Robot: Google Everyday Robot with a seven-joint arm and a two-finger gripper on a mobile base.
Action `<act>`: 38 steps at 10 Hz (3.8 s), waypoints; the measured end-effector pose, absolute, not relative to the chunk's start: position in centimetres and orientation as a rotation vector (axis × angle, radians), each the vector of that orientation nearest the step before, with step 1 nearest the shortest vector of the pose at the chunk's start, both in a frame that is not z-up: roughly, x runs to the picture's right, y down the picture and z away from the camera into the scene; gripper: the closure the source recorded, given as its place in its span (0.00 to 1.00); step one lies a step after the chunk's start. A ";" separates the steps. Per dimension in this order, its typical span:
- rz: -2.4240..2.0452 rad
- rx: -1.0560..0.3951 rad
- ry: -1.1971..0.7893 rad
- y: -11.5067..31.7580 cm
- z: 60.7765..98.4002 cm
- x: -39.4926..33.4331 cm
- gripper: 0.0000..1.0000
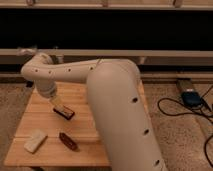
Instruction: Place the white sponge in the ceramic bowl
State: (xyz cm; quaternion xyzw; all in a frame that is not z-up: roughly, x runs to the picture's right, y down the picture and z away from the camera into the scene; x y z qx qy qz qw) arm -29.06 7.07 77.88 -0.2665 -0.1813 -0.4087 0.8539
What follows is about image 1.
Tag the brown oval snack bar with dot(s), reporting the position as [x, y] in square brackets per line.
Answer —
[67, 141]

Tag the white sponge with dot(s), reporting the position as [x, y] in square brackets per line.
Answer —
[36, 138]

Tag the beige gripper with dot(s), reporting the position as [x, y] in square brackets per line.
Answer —
[56, 101]

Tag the dark brown rectangular box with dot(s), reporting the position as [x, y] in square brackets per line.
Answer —
[65, 112]

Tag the wooden table board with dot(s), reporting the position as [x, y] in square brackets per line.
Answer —
[53, 153]

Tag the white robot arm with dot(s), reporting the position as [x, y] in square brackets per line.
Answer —
[112, 91]

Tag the long wooden rail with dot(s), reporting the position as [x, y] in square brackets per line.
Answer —
[138, 56]

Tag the blue power adapter box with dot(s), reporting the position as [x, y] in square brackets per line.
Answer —
[189, 95]

